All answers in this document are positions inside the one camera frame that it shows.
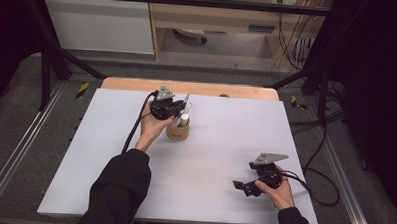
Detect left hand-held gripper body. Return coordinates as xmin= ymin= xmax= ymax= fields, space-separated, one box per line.
xmin=149 ymin=84 xmax=180 ymax=122

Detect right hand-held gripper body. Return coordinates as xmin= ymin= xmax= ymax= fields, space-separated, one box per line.
xmin=248 ymin=152 xmax=290 ymax=190

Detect clear white pen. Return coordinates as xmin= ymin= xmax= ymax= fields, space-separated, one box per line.
xmin=176 ymin=93 xmax=191 ymax=126

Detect thin white pen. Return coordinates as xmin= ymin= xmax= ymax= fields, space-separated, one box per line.
xmin=180 ymin=102 xmax=194 ymax=120

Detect wooden pen holder cup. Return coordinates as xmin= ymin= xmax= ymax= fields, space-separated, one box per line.
xmin=165 ymin=118 xmax=191 ymax=142

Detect person's right hand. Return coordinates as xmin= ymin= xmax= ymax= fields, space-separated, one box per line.
xmin=253 ymin=163 xmax=298 ymax=212

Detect person's left hand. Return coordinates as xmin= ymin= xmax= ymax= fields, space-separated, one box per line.
xmin=133 ymin=99 xmax=177 ymax=155

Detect wooden table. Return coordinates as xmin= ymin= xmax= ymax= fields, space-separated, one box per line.
xmin=100 ymin=76 xmax=281 ymax=102

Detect office chair base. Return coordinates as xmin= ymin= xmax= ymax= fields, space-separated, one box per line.
xmin=173 ymin=27 xmax=209 ymax=44

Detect yellow black floor tape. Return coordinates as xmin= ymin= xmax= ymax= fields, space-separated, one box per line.
xmin=290 ymin=94 xmax=308 ymax=111
xmin=75 ymin=81 xmax=90 ymax=100

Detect wooden desk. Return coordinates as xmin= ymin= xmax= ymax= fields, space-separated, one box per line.
xmin=144 ymin=0 xmax=334 ymax=69

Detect black metal stand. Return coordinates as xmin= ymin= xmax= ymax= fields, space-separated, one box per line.
xmin=265 ymin=60 xmax=333 ymax=129
xmin=19 ymin=0 xmax=108 ymax=114

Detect white cabinet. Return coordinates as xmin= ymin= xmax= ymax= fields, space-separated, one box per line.
xmin=41 ymin=0 xmax=157 ymax=55

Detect black curtain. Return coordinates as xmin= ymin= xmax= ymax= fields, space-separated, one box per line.
xmin=325 ymin=0 xmax=397 ymax=217
xmin=0 ymin=0 xmax=45 ymax=119

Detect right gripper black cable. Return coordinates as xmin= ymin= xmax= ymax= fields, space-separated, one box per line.
xmin=276 ymin=170 xmax=319 ymax=206

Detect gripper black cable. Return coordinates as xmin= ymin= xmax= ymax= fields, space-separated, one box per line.
xmin=276 ymin=170 xmax=319 ymax=206
xmin=120 ymin=88 xmax=159 ymax=157

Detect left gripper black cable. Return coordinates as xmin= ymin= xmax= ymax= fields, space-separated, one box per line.
xmin=120 ymin=88 xmax=159 ymax=157

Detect black looped floor cable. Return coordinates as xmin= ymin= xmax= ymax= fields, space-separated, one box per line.
xmin=300 ymin=124 xmax=343 ymax=208

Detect bundle of black floor cables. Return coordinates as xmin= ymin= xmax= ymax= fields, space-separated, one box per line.
xmin=287 ymin=107 xmax=345 ymax=137

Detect aluminium floor rail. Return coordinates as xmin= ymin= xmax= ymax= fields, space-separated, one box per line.
xmin=318 ymin=138 xmax=378 ymax=224
xmin=0 ymin=79 xmax=67 ymax=215

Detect black metal frame bar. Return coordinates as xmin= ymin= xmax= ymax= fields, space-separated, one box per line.
xmin=33 ymin=0 xmax=334 ymax=17

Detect hanging cable bundle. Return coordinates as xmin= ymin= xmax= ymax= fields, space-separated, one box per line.
xmin=275 ymin=11 xmax=317 ymax=72

